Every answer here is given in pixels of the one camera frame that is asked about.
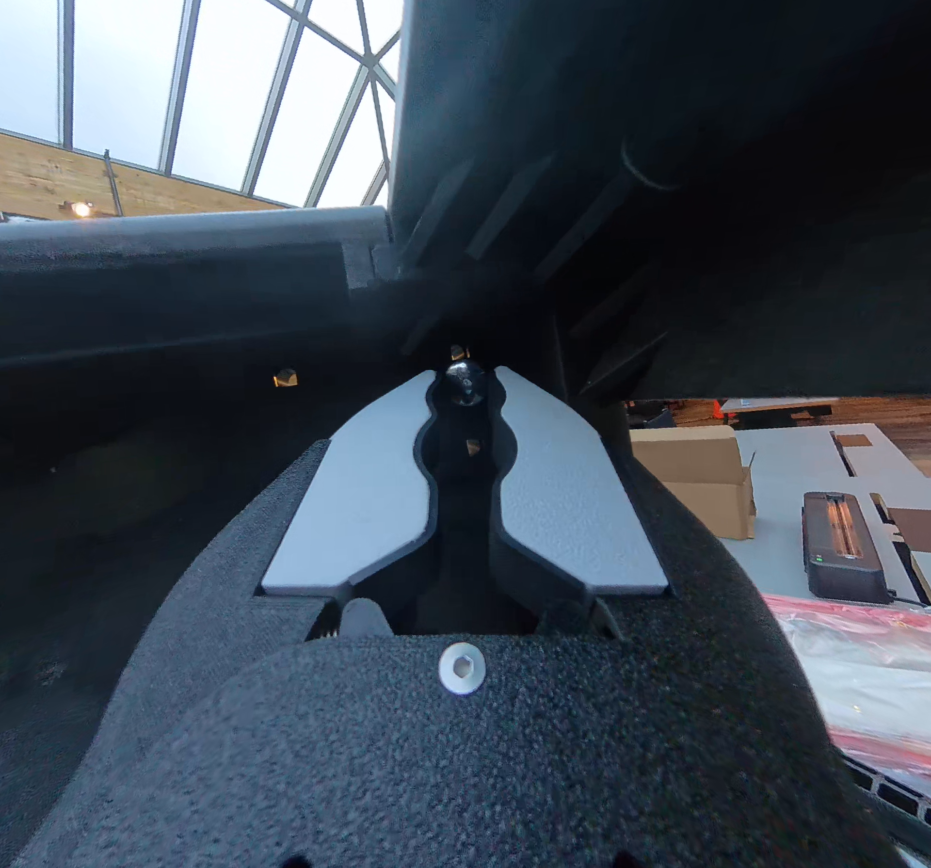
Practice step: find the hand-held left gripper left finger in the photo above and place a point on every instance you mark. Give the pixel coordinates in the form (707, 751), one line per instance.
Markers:
(356, 497)

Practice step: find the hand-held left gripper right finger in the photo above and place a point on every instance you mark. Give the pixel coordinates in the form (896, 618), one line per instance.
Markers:
(574, 504)

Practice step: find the brown cardboard sheet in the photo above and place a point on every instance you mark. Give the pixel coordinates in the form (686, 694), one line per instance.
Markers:
(909, 533)

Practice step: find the skylight window frame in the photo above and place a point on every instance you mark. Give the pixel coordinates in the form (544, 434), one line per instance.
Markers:
(218, 46)

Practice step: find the black desktop printer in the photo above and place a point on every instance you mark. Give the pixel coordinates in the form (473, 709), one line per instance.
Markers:
(844, 541)

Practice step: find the small wall lamp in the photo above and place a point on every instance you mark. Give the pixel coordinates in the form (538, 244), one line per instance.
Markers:
(80, 209)

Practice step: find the black slotted crate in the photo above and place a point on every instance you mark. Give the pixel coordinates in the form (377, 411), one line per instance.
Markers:
(894, 792)

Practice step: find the brown cardboard box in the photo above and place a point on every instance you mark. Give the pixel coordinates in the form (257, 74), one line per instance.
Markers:
(691, 475)

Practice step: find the red clear plastic bag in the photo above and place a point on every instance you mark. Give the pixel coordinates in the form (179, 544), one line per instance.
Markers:
(858, 664)

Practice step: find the dark ribbed plastic structure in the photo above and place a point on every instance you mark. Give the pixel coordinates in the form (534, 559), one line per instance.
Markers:
(654, 119)

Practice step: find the flat brown cardboard piece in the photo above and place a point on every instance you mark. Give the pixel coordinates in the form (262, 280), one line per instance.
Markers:
(852, 446)

